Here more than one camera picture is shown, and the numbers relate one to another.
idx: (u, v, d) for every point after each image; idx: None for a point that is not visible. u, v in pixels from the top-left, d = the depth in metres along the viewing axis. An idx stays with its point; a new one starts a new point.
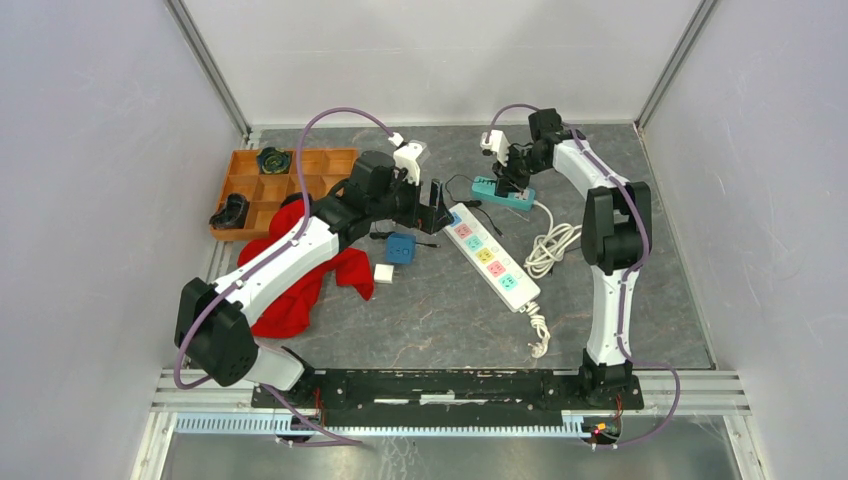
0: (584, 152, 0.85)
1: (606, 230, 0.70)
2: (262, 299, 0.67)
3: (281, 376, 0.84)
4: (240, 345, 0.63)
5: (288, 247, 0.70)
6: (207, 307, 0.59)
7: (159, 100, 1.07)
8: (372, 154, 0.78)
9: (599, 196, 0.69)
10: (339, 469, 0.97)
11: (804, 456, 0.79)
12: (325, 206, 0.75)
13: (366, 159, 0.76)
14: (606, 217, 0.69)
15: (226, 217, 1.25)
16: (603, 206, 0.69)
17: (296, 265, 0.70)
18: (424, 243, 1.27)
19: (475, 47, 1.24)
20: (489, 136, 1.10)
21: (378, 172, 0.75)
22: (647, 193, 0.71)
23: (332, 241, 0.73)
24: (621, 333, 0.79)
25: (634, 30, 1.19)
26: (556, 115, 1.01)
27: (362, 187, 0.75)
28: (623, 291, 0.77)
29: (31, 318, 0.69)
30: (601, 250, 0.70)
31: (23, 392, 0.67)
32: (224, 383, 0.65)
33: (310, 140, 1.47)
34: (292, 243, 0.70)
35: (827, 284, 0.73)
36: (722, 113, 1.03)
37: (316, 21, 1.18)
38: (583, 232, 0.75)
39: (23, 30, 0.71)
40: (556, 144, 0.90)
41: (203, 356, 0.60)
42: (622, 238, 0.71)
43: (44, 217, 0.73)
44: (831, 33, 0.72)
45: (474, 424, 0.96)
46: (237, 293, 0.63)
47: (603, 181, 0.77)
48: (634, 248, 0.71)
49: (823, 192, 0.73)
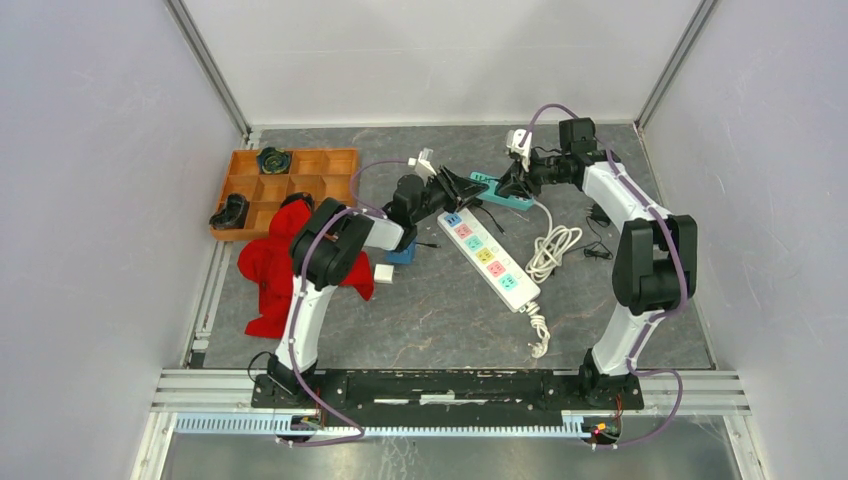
0: (619, 177, 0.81)
1: (643, 267, 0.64)
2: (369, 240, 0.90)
3: (305, 350, 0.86)
4: (353, 255, 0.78)
5: (380, 217, 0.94)
6: (343, 210, 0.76)
7: (160, 100, 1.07)
8: (404, 181, 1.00)
9: (637, 230, 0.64)
10: (339, 469, 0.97)
11: (804, 456, 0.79)
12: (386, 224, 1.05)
13: (402, 189, 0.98)
14: (643, 254, 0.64)
15: (226, 218, 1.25)
16: (642, 241, 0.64)
17: (385, 227, 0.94)
18: (424, 242, 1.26)
19: (476, 46, 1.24)
20: (521, 138, 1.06)
21: (414, 198, 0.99)
22: (693, 228, 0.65)
23: (397, 232, 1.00)
24: (632, 356, 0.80)
25: (635, 30, 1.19)
26: (591, 126, 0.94)
27: (405, 207, 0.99)
28: (646, 328, 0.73)
29: (31, 319, 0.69)
30: (639, 287, 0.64)
31: (25, 392, 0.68)
32: (323, 283, 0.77)
33: (310, 140, 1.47)
34: (384, 218, 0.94)
35: (825, 284, 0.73)
36: (722, 113, 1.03)
37: (316, 21, 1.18)
38: (617, 269, 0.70)
39: (21, 29, 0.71)
40: (589, 166, 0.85)
41: (328, 252, 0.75)
42: (660, 277, 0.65)
43: (43, 220, 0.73)
44: (831, 33, 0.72)
45: (474, 424, 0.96)
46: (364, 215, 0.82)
47: (641, 211, 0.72)
48: (673, 290, 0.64)
49: (823, 192, 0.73)
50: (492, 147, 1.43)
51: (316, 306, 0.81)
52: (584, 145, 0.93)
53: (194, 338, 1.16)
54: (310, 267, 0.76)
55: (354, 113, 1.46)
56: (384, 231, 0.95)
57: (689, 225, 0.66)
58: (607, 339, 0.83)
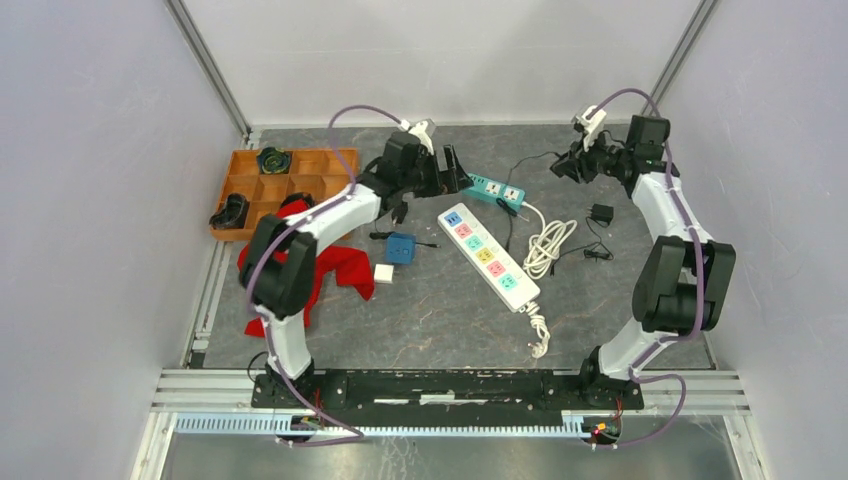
0: (671, 192, 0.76)
1: (664, 285, 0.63)
2: (321, 242, 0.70)
3: (294, 359, 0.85)
4: (309, 280, 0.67)
5: (342, 201, 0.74)
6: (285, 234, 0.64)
7: (160, 100, 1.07)
8: (396, 133, 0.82)
9: (669, 246, 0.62)
10: (338, 469, 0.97)
11: (805, 456, 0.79)
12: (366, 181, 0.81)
13: (395, 138, 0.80)
14: (669, 272, 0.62)
15: (226, 218, 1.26)
16: (671, 258, 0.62)
17: (349, 214, 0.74)
18: (424, 243, 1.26)
19: (475, 46, 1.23)
20: (593, 111, 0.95)
21: (408, 148, 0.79)
22: (730, 258, 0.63)
23: (376, 204, 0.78)
24: (636, 367, 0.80)
25: (635, 30, 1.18)
26: (664, 131, 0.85)
27: (393, 164, 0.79)
28: (655, 346, 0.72)
29: (30, 318, 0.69)
30: (655, 304, 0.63)
31: (23, 392, 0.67)
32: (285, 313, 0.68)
33: (310, 140, 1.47)
34: (346, 203, 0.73)
35: (827, 283, 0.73)
36: (723, 113, 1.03)
37: (317, 21, 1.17)
38: (638, 283, 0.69)
39: (23, 30, 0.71)
40: (641, 174, 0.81)
41: (273, 282, 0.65)
42: (680, 301, 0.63)
43: (44, 219, 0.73)
44: (832, 33, 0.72)
45: (474, 425, 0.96)
46: (307, 226, 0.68)
47: (681, 230, 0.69)
48: (688, 316, 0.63)
49: (823, 191, 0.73)
50: (492, 147, 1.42)
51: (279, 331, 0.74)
52: (650, 149, 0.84)
53: (194, 338, 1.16)
54: (262, 298, 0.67)
55: (354, 113, 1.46)
56: (352, 216, 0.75)
57: (728, 256, 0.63)
58: (614, 342, 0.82)
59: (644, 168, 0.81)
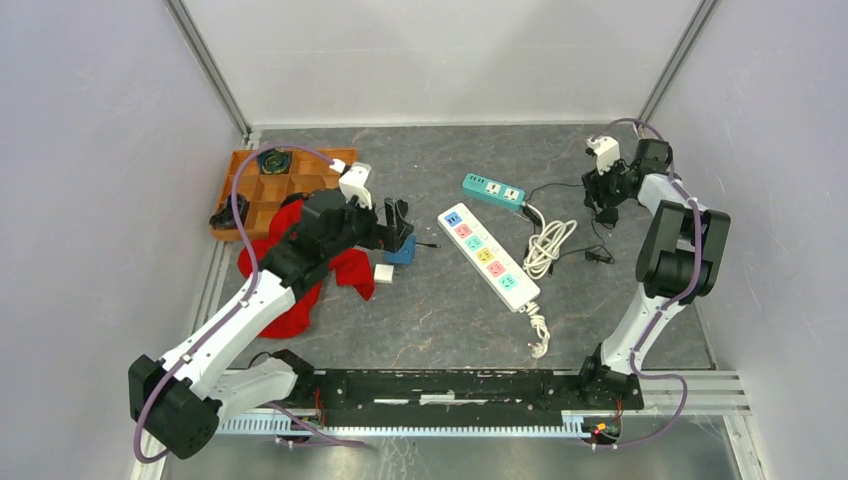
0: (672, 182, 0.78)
1: (665, 245, 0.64)
2: (216, 369, 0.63)
3: (276, 387, 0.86)
4: (207, 416, 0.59)
5: (237, 310, 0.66)
6: (153, 392, 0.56)
7: (160, 100, 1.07)
8: (317, 197, 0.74)
9: (670, 208, 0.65)
10: (339, 469, 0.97)
11: (804, 455, 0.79)
12: (279, 253, 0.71)
13: (313, 203, 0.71)
14: (669, 232, 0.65)
15: (226, 218, 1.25)
16: (671, 218, 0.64)
17: (247, 324, 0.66)
18: (424, 243, 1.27)
19: (475, 46, 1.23)
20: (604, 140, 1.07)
21: (328, 216, 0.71)
22: (726, 225, 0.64)
23: (285, 293, 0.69)
24: (637, 349, 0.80)
25: (635, 30, 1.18)
26: (667, 152, 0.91)
27: (313, 233, 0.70)
28: (658, 317, 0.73)
29: (31, 317, 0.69)
30: (654, 262, 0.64)
31: (25, 392, 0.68)
32: (189, 453, 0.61)
33: (310, 140, 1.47)
34: (242, 310, 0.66)
35: (826, 283, 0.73)
36: (723, 113, 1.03)
37: (316, 21, 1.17)
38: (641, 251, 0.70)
39: (22, 29, 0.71)
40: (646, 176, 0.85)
41: (161, 433, 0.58)
42: (680, 263, 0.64)
43: (43, 219, 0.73)
44: (830, 33, 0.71)
45: (474, 425, 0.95)
46: (186, 368, 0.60)
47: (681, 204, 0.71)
48: (687, 279, 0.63)
49: (824, 192, 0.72)
50: (492, 147, 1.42)
51: (230, 411, 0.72)
52: (653, 164, 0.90)
53: None
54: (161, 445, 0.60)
55: (354, 113, 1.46)
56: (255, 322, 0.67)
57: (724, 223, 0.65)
58: (615, 328, 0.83)
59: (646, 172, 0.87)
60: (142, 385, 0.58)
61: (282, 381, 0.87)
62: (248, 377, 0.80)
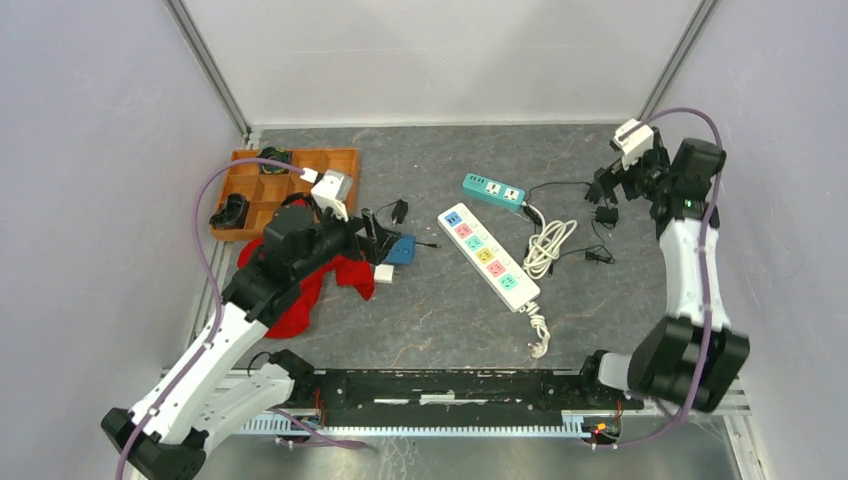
0: (702, 250, 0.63)
1: (660, 365, 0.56)
2: (189, 413, 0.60)
3: (270, 397, 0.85)
4: (188, 456, 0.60)
5: (201, 354, 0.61)
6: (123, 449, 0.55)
7: (160, 100, 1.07)
8: (282, 213, 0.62)
9: (674, 331, 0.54)
10: (339, 469, 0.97)
11: (804, 455, 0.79)
12: (246, 279, 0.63)
13: (276, 224, 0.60)
14: (668, 353, 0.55)
15: (226, 218, 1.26)
16: (674, 342, 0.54)
17: (215, 368, 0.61)
18: (424, 243, 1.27)
19: (475, 47, 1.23)
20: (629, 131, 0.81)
21: (294, 240, 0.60)
22: (740, 357, 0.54)
23: (253, 328, 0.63)
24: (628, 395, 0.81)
25: (635, 30, 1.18)
26: (715, 166, 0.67)
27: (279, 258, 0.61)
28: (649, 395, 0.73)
29: (32, 317, 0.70)
30: (646, 376, 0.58)
31: (23, 392, 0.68)
32: None
33: (310, 140, 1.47)
34: (206, 353, 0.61)
35: (826, 284, 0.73)
36: (723, 113, 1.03)
37: (315, 21, 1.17)
38: (642, 343, 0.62)
39: (23, 29, 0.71)
40: (674, 219, 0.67)
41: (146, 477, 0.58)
42: (674, 381, 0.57)
43: (44, 219, 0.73)
44: (830, 32, 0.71)
45: (474, 425, 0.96)
46: (154, 421, 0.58)
47: (698, 305, 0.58)
48: (679, 399, 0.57)
49: (824, 192, 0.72)
50: (492, 147, 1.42)
51: (223, 434, 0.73)
52: (691, 185, 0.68)
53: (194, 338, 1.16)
54: None
55: (353, 113, 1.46)
56: (225, 361, 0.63)
57: (745, 348, 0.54)
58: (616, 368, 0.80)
59: (678, 210, 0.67)
60: (115, 437, 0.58)
61: (277, 390, 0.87)
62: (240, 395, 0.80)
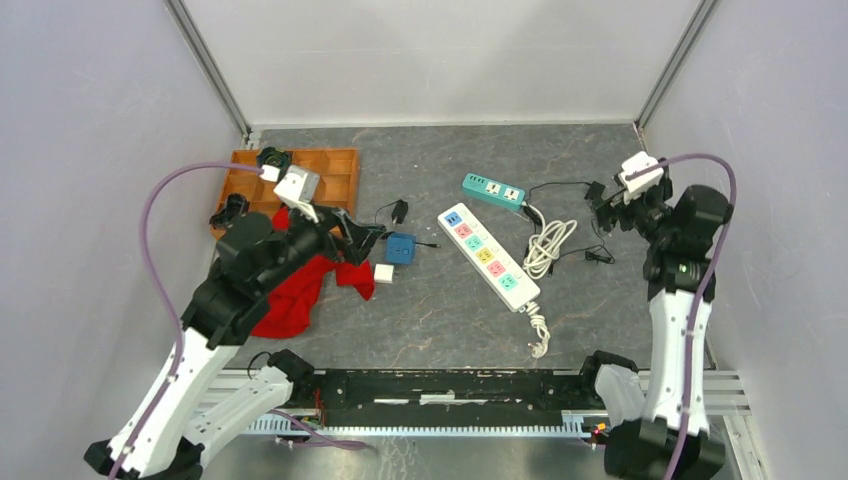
0: (686, 335, 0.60)
1: (635, 465, 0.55)
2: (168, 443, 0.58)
3: (265, 403, 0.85)
4: None
5: (167, 386, 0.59)
6: None
7: (160, 100, 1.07)
8: (239, 223, 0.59)
9: (648, 435, 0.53)
10: (339, 469, 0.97)
11: (804, 456, 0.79)
12: (203, 296, 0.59)
13: (230, 235, 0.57)
14: (642, 455, 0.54)
15: (226, 218, 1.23)
16: (647, 449, 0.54)
17: (186, 396, 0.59)
18: (424, 243, 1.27)
19: (475, 47, 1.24)
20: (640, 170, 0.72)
21: (249, 251, 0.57)
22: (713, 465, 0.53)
23: (217, 352, 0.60)
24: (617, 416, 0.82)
25: (635, 30, 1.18)
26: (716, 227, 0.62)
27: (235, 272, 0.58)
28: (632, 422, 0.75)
29: (32, 316, 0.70)
30: (621, 467, 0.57)
31: (24, 392, 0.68)
32: None
33: (310, 140, 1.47)
34: (174, 382, 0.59)
35: (826, 283, 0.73)
36: (723, 113, 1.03)
37: (315, 20, 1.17)
38: (621, 427, 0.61)
39: (23, 27, 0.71)
40: (665, 291, 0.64)
41: None
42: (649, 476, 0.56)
43: (45, 218, 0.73)
44: (830, 33, 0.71)
45: (474, 424, 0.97)
46: (131, 458, 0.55)
47: (675, 401, 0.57)
48: None
49: (824, 193, 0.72)
50: (492, 147, 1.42)
51: (219, 445, 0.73)
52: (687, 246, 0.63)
53: None
54: None
55: (353, 113, 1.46)
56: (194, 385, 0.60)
57: (719, 455, 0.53)
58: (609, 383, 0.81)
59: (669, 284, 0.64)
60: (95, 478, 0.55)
61: (276, 394, 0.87)
62: (230, 406, 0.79)
